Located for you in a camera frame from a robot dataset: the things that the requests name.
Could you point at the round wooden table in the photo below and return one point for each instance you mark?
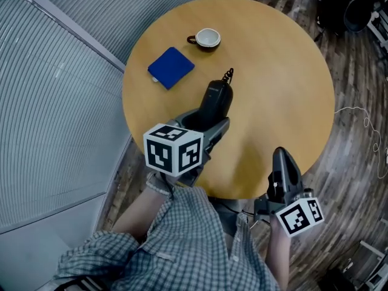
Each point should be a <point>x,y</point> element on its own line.
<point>272,80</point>

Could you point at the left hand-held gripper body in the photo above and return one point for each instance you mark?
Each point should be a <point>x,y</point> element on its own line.
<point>172,151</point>

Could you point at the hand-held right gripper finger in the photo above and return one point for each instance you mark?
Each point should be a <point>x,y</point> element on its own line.
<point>278,174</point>
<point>293,171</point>

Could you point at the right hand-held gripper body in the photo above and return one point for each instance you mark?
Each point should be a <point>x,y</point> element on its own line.
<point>291,211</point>

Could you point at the black telephone handset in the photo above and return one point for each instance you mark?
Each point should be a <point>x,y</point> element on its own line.
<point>216,97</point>

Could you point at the blue square notebook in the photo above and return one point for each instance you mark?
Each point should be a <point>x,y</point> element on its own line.
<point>170,67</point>

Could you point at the checked shirt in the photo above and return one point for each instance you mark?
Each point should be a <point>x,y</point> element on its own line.
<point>188,247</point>

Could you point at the black office chair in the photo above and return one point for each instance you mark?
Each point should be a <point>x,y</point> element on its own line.
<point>360,12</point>

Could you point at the person's right forearm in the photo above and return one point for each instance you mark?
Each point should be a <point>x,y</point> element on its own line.
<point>280,253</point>

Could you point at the person's left forearm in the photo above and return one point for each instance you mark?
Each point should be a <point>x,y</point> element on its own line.
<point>136,214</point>

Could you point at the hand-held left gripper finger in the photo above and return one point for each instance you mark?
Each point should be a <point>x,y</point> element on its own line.
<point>188,117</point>
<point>217,129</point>

